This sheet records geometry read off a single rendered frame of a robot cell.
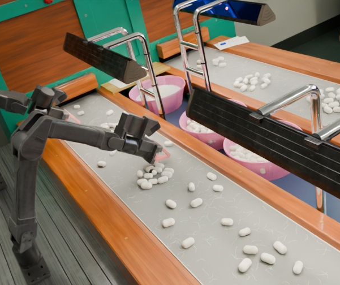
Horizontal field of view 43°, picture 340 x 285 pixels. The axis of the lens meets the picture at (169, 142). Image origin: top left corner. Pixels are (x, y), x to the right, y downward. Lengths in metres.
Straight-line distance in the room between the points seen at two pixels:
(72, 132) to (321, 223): 0.71
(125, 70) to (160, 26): 0.97
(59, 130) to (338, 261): 0.79
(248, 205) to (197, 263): 0.24
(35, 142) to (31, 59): 0.94
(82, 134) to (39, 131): 0.14
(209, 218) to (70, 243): 0.46
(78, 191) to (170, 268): 0.50
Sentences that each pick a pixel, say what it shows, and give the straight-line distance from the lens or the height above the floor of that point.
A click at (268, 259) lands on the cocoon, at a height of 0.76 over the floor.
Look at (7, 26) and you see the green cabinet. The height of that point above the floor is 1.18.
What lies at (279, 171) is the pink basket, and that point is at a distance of 1.41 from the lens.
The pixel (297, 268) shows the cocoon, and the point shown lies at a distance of 1.05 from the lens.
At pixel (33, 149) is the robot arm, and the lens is 1.22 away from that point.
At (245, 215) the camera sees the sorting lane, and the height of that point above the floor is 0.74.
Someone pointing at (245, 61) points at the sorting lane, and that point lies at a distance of 2.17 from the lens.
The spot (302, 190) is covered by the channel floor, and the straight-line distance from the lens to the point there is 1.39.
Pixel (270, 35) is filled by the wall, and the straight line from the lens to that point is 4.10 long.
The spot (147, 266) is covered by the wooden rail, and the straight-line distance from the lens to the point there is 1.11.
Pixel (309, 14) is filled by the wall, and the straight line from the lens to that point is 4.41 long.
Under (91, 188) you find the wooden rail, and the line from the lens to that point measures 1.44.
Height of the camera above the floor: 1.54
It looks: 30 degrees down
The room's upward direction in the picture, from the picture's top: 14 degrees counter-clockwise
